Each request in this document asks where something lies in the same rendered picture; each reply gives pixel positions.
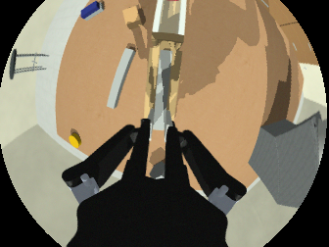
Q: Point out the grey square stick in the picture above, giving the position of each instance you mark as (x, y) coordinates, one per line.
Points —
(120, 76)
(162, 89)

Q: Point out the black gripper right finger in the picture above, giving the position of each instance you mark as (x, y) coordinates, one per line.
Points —
(222, 189)

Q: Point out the yellow short cylinder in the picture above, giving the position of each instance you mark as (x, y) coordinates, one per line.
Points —
(75, 140)

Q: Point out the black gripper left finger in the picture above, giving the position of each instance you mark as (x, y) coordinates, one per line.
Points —
(103, 162)

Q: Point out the tan wooden block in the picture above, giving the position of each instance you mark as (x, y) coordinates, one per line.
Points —
(131, 17)

